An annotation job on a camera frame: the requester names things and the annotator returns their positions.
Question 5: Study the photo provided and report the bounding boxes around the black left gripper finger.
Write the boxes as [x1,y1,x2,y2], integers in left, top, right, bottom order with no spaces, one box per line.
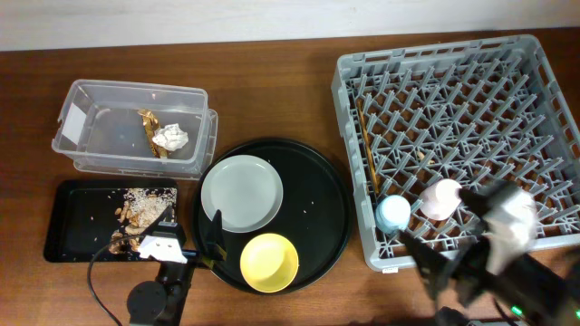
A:
[144,206,175,234]
[203,209,227,263]

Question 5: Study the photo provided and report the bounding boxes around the food scraps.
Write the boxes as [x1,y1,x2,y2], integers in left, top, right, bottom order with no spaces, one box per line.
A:
[111,187,178,241]

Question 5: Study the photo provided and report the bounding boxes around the yellow bowl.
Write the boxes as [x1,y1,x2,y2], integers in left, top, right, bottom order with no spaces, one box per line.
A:
[239,233,299,293]

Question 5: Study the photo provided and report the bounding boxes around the pink plastic cup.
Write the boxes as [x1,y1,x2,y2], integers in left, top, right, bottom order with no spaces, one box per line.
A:
[420,178,461,221]

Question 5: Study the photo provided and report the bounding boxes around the light blue plastic cup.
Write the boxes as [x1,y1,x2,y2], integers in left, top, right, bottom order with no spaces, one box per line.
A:
[375,195,411,235]

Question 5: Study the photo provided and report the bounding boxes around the white napkin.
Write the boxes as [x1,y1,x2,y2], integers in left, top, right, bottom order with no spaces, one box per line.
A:
[152,123,189,151]

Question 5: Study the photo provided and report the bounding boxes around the gold foil wrapper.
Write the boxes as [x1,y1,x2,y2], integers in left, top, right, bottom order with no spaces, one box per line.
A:
[137,109,169,158]

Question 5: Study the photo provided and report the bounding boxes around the wooden chopstick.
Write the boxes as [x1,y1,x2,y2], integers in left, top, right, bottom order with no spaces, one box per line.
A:
[355,99,379,195]

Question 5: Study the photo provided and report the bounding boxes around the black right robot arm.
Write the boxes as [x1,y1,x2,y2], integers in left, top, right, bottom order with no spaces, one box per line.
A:
[399,232,579,325]

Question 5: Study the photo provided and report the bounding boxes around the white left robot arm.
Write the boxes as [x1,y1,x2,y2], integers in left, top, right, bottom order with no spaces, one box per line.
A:
[127,206,227,325]

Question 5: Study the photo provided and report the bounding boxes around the grey dishwasher rack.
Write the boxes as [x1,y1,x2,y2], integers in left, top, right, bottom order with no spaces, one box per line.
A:
[331,34,579,273]

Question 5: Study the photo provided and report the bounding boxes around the black object bottom edge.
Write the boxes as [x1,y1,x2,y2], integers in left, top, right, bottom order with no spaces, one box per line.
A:
[434,306,470,326]

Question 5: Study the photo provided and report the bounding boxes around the grey round plate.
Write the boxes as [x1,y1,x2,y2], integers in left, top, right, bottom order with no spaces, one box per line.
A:
[200,155,284,233]

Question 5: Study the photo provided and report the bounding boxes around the clear plastic storage bin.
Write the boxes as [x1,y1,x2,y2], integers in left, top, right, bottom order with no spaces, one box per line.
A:
[52,80,218,180]

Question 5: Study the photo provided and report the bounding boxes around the black rectangular tray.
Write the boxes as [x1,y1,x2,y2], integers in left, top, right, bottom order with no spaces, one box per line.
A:
[43,178,178,263]

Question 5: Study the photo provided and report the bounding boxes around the round black serving tray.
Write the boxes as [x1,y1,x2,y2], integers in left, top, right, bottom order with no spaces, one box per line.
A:
[190,139,354,293]

